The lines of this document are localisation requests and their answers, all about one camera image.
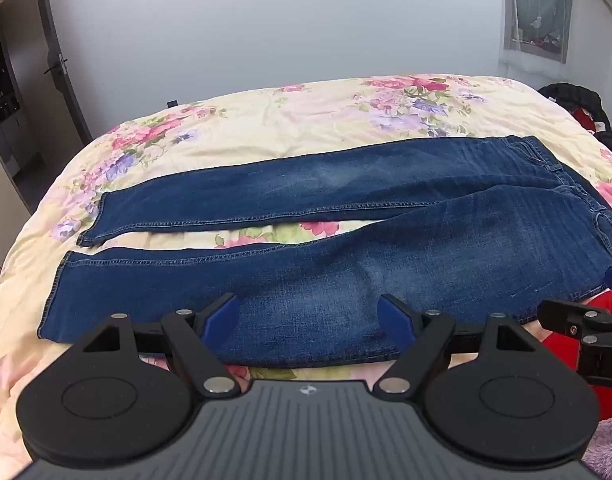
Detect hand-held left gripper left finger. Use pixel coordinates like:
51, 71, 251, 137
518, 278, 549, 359
82, 293, 240, 399

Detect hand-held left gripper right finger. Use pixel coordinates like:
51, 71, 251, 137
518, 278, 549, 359
377, 293, 530, 397

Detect blue denim pants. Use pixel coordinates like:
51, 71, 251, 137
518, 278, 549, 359
36, 135, 612, 368

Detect red cloth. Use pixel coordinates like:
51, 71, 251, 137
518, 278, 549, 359
528, 287, 612, 423

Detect purple fuzzy cloth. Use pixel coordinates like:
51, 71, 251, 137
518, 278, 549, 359
582, 416, 612, 473

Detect black and red clothes pile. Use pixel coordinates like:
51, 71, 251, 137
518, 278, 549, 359
538, 82, 612, 161

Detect floral bed blanket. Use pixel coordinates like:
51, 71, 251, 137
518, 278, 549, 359
0, 75, 612, 480

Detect white cabinet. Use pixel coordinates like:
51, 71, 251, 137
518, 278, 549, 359
0, 130, 34, 281

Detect room door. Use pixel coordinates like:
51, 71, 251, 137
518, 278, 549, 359
35, 0, 93, 143

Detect window with patterned curtain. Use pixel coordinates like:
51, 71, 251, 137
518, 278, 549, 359
500, 0, 580, 66

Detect black door handle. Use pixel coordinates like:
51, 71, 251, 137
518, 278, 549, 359
43, 54, 69, 78

